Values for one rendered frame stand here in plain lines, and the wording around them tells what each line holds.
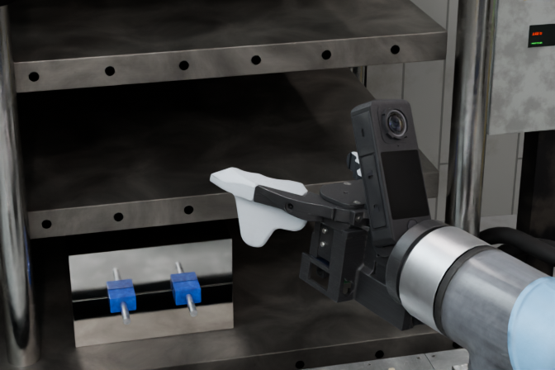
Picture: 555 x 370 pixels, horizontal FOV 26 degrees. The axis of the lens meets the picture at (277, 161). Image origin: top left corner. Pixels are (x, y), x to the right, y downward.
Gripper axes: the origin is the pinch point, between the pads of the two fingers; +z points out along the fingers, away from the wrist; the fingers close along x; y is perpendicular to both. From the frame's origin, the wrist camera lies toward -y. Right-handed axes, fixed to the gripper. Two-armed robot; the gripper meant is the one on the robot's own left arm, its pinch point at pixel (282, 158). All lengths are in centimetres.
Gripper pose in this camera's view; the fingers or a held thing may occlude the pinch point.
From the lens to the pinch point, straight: 105.7
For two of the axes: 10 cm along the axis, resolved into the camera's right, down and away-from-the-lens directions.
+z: -5.8, -3.2, 7.5
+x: 8.1, -1.0, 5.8
